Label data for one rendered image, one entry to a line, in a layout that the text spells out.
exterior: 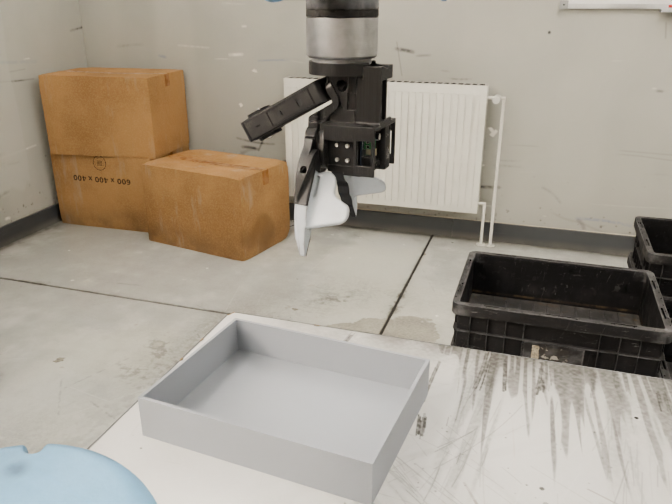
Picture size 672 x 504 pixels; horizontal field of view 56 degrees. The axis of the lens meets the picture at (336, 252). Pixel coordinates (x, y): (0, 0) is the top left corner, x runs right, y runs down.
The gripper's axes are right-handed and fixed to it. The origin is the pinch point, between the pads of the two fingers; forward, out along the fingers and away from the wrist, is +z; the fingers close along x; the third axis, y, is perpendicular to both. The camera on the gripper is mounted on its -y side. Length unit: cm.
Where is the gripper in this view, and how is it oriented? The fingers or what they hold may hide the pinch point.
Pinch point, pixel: (324, 235)
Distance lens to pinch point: 75.3
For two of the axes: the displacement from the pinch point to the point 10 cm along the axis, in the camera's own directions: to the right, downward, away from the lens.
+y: 9.2, 1.5, -3.6
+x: 3.9, -3.4, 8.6
